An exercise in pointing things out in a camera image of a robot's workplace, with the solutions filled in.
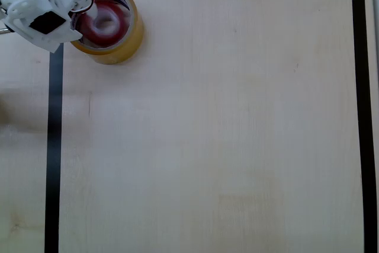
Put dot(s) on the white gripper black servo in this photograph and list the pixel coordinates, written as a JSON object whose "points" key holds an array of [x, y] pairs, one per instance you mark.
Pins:
{"points": [[83, 0]]}

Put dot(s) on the small red tape roll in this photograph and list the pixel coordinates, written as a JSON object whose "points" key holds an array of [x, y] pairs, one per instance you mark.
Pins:
{"points": [[117, 32]]}

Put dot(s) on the large clear tape roll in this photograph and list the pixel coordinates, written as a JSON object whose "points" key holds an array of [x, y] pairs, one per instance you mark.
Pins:
{"points": [[134, 42]]}

